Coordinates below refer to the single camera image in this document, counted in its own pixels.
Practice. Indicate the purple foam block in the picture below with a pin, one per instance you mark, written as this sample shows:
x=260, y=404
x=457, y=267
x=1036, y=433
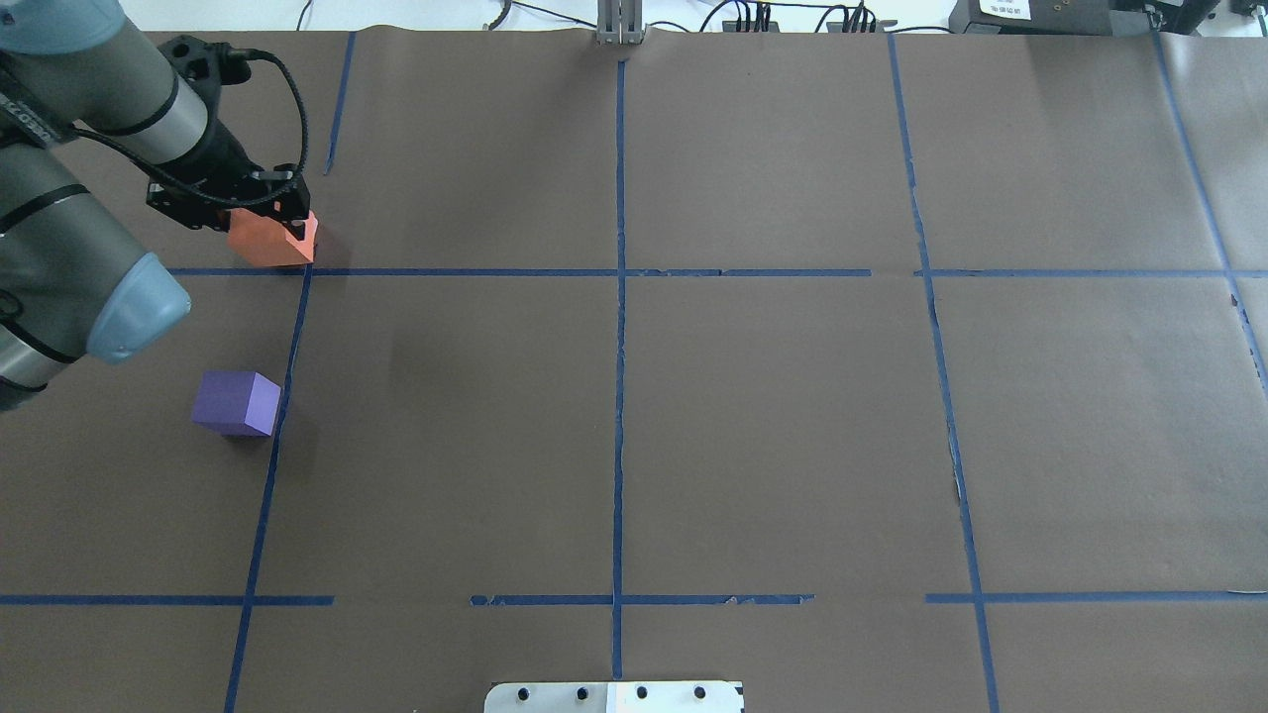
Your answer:
x=242, y=404

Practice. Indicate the aluminium frame post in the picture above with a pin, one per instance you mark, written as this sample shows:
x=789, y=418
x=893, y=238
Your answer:
x=620, y=23

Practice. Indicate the black computer box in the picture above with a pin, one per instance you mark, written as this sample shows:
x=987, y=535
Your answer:
x=1074, y=18

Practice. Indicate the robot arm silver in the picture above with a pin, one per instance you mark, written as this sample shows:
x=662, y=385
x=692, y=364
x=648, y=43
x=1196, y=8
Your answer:
x=76, y=282

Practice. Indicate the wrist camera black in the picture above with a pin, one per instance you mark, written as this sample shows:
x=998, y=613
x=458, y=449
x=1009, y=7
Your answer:
x=207, y=64

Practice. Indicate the orange foam block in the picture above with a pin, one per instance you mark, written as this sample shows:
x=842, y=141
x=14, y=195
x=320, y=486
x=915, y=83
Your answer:
x=263, y=242

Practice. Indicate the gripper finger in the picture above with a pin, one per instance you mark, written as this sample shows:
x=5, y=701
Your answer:
x=294, y=217
x=196, y=216

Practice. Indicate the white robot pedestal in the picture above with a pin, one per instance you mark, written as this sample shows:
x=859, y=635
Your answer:
x=617, y=696

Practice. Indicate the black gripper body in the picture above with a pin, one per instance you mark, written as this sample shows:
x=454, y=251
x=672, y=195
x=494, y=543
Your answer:
x=224, y=152

